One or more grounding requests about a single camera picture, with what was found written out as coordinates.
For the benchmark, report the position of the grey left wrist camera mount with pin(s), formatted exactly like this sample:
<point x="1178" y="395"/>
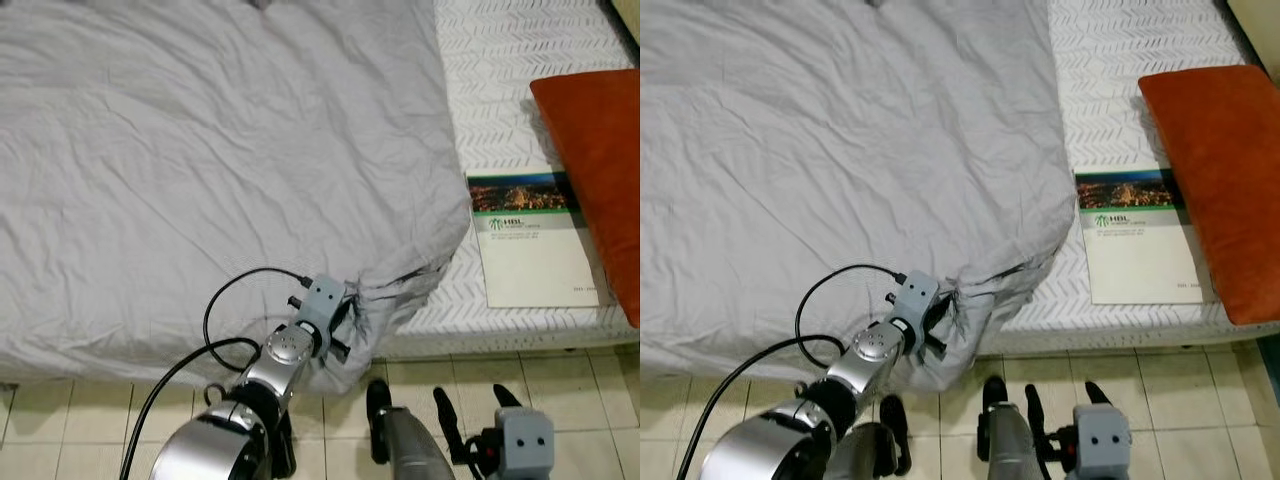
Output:
<point x="322" y="305"/>
<point x="916" y="300"/>

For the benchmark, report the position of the white patterned mattress cover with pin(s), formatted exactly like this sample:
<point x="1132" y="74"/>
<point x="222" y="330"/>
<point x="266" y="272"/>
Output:
<point x="1110" y="60"/>
<point x="500" y="60"/>

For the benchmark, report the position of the orange pillow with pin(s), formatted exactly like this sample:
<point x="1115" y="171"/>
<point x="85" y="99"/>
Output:
<point x="600" y="170"/>
<point x="1220" y="170"/>

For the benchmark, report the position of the grey blanket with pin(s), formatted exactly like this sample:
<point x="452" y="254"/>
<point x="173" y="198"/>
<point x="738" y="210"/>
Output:
<point x="830" y="160"/>
<point x="200" y="170"/>

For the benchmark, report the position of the white book with city photo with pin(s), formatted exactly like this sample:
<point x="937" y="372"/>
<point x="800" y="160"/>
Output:
<point x="535" y="260"/>
<point x="1145" y="255"/>

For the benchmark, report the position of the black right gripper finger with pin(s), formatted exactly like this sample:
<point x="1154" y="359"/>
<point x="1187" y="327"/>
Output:
<point x="449" y="420"/>
<point x="1098" y="394"/>
<point x="508" y="397"/>
<point x="1036" y="415"/>

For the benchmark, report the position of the silver robot right leg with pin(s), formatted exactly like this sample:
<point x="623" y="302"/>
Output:
<point x="1012" y="445"/>
<point x="415" y="450"/>

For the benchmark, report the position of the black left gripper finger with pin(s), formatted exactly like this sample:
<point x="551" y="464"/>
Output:
<point x="340" y="347"/>
<point x="950" y="296"/>
<point x="353" y="300"/>
<point x="935" y="343"/>

